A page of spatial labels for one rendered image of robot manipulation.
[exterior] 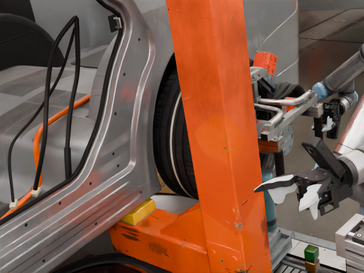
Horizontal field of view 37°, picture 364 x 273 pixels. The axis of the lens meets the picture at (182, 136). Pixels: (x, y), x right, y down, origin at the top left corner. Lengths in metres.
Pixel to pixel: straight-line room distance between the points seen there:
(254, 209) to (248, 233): 0.08
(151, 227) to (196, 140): 0.56
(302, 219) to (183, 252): 1.38
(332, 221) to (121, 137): 1.61
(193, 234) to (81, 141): 0.58
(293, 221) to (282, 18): 1.18
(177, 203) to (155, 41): 1.70
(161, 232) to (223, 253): 0.31
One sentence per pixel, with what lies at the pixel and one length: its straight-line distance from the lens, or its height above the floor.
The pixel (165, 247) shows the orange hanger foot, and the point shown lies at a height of 0.64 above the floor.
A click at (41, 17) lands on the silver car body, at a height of 1.21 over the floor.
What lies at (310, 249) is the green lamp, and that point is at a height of 0.66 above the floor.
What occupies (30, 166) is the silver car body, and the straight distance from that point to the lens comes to 2.40.
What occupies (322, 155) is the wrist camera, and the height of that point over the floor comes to 1.29.
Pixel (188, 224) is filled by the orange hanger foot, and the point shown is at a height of 0.76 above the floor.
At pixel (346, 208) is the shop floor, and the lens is 3.38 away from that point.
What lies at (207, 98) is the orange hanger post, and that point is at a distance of 1.61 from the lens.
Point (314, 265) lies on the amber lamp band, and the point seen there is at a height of 0.61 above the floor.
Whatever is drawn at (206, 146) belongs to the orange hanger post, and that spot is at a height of 1.11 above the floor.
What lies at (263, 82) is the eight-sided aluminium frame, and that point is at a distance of 2.43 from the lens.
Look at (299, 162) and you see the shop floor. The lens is 3.91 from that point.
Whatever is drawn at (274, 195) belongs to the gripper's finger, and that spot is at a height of 1.20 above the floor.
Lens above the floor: 1.84
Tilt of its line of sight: 24 degrees down
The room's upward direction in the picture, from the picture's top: 10 degrees counter-clockwise
